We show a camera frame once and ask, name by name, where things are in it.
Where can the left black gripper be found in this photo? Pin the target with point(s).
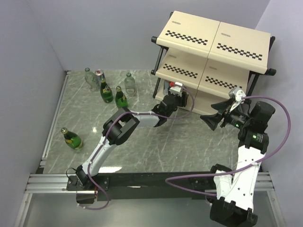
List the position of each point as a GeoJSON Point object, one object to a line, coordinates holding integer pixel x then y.
{"type": "Point", "coordinates": [182, 99]}

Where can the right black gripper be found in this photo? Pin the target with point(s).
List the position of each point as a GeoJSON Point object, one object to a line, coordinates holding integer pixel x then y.
{"type": "Point", "coordinates": [212, 120]}

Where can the Red Bull can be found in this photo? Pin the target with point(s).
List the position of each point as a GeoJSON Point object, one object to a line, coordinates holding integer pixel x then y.
{"type": "Point", "coordinates": [165, 87]}

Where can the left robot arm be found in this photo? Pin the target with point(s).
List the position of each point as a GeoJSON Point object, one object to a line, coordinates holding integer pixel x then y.
{"type": "Point", "coordinates": [118, 129]}

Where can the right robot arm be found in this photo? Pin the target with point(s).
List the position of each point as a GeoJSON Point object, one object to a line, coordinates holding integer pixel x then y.
{"type": "Point", "coordinates": [233, 205]}

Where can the beige checkered shelf rack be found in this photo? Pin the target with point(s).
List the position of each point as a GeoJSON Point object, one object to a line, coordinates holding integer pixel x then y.
{"type": "Point", "coordinates": [210, 58]}

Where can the clear glass bottle middle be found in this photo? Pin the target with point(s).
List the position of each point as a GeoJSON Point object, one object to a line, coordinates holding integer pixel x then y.
{"type": "Point", "coordinates": [130, 85]}

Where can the clear glass bottle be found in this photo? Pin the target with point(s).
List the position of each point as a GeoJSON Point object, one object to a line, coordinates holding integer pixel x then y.
{"type": "Point", "coordinates": [130, 85]}
{"type": "Point", "coordinates": [91, 80]}

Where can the green Perrier bottle front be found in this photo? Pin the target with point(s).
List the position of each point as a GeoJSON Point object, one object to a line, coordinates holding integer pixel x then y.
{"type": "Point", "coordinates": [120, 99]}

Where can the green Perrier bottle tall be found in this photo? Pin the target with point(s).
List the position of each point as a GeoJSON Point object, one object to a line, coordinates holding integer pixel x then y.
{"type": "Point", "coordinates": [106, 92]}

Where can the silver can red tab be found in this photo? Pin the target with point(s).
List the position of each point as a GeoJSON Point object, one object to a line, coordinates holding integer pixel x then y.
{"type": "Point", "coordinates": [99, 75]}

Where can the clear glass bottle far left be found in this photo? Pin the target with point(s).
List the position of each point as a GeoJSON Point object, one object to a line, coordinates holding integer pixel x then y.
{"type": "Point", "coordinates": [91, 80]}

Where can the black base beam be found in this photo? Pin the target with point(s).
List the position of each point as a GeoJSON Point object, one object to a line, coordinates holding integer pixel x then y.
{"type": "Point", "coordinates": [122, 186]}

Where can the green bottle near left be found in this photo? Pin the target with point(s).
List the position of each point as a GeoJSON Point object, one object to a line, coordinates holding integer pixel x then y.
{"type": "Point", "coordinates": [72, 139]}

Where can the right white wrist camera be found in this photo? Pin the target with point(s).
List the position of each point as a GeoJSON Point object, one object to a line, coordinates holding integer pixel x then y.
{"type": "Point", "coordinates": [237, 95]}

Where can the aluminium frame rail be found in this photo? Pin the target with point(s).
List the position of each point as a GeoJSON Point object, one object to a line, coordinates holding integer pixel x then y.
{"type": "Point", "coordinates": [40, 182]}

